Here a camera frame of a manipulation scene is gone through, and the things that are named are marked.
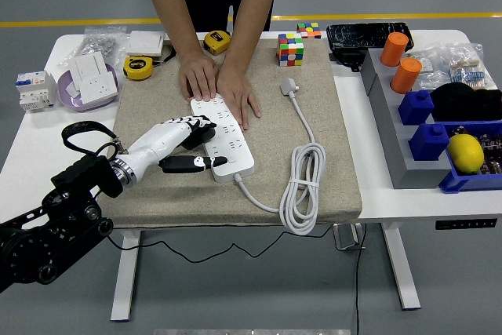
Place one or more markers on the white circuit breaker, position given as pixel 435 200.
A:
pixel 35 93

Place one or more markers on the white power strip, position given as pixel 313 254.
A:
pixel 241 170

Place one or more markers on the white wall switch plate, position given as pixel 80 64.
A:
pixel 144 42

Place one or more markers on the orange cylinder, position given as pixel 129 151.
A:
pixel 393 50
pixel 405 76

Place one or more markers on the white table leg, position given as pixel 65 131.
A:
pixel 125 272
pixel 400 268

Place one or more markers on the large colourful puzzle cube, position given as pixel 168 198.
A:
pixel 290 50

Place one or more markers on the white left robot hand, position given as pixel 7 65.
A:
pixel 157 143

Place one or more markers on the blue block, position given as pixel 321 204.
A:
pixel 415 109
pixel 427 143

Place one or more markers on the small colourful puzzle cube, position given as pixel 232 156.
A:
pixel 308 31

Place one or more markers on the clear bag of screws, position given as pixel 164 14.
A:
pixel 98 42

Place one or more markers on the dark circuit board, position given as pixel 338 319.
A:
pixel 492 146

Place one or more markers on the person's left hand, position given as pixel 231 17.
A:
pixel 235 93

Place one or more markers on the boxy yellow tape measure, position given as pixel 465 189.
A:
pixel 216 41

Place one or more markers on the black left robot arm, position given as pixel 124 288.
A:
pixel 59 229

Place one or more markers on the grey stepped block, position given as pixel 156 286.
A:
pixel 408 170

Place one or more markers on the black cloth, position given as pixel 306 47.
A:
pixel 463 101

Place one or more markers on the white switch panel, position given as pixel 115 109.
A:
pixel 89 66

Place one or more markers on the black power adapter plug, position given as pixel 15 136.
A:
pixel 200 142

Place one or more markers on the grey-brown mat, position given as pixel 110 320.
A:
pixel 176 201

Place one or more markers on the person's right hand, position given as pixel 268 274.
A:
pixel 198 74

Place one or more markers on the round yellow tape measure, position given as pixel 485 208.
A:
pixel 138 68

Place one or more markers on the black table control panel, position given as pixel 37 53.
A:
pixel 465 224

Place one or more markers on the person's right forearm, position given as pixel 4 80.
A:
pixel 170 1

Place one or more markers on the clear bag of small parts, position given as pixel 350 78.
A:
pixel 429 66

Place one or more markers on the purple bowl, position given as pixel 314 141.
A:
pixel 68 93

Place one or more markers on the blue plastic bin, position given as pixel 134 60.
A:
pixel 466 184

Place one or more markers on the yellow lemon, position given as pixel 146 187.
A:
pixel 464 152

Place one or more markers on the clear bag of resistors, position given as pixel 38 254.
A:
pixel 468 72

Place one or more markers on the white wall socket panel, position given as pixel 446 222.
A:
pixel 96 89

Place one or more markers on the black plastic tray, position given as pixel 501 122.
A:
pixel 361 35

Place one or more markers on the person's left forearm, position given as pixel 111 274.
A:
pixel 251 9

